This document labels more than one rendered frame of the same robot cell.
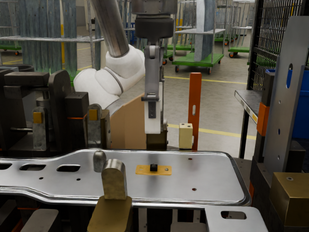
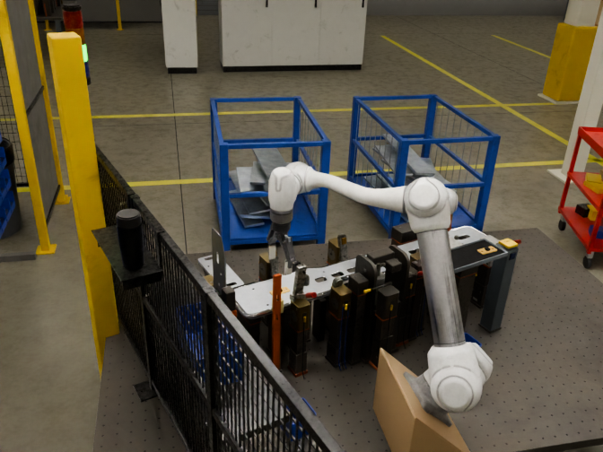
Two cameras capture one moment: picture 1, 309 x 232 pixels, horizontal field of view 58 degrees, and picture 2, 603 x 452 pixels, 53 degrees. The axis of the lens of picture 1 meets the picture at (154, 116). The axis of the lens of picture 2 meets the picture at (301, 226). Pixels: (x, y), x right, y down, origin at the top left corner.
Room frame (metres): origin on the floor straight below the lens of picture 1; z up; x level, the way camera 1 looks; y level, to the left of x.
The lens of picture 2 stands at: (2.34, -1.14, 2.42)
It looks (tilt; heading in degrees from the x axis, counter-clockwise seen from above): 28 degrees down; 145
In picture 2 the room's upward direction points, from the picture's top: 2 degrees clockwise
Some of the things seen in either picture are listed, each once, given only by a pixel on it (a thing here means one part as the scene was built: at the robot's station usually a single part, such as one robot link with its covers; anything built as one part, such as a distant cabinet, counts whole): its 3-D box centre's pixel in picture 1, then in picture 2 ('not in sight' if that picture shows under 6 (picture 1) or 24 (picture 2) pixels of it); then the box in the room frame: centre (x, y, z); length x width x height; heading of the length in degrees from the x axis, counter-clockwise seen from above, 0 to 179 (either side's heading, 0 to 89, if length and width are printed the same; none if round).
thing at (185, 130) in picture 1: (183, 183); (276, 335); (0.68, -0.08, 0.88); 0.04 x 0.04 x 0.37; 87
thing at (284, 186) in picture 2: not in sight; (283, 186); (0.56, 0.01, 1.47); 0.13 x 0.11 x 0.16; 130
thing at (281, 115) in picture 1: (282, 104); (219, 271); (0.54, -0.26, 1.17); 0.12 x 0.01 x 0.34; 177
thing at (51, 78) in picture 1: (42, 147); (378, 303); (0.79, 0.36, 0.94); 0.18 x 0.13 x 0.49; 87
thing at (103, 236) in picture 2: not in sight; (126, 239); (0.64, -0.63, 1.46); 0.36 x 0.15 x 0.18; 177
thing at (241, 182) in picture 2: not in sight; (264, 172); (-1.65, 1.25, 0.47); 1.20 x 0.80 x 0.95; 157
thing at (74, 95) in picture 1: (82, 157); (354, 319); (0.79, 0.23, 0.91); 0.07 x 0.05 x 0.42; 177
